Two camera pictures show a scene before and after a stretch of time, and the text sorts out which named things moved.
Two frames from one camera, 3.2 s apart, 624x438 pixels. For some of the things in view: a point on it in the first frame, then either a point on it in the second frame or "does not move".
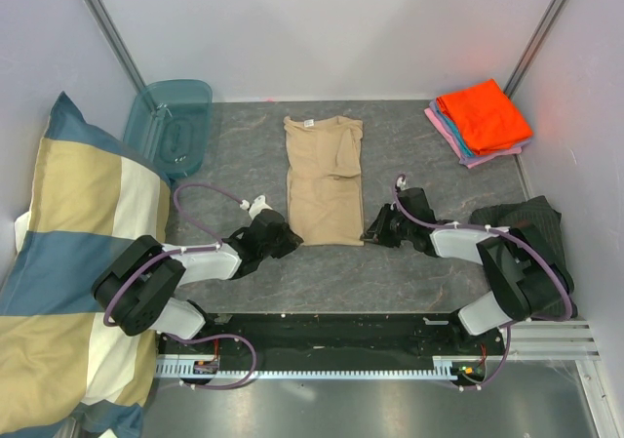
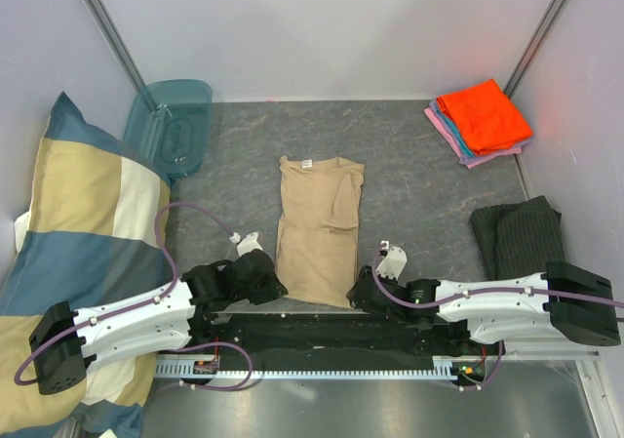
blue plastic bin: (168, 124) does not move
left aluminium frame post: (96, 4) does not move
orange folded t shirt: (486, 116) does not move
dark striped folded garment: (535, 219) does not move
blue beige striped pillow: (63, 361) does not move
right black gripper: (376, 233) -> (364, 273)
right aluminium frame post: (539, 40) does not move
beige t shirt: (324, 179) -> (318, 229)
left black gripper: (291, 242) -> (274, 289)
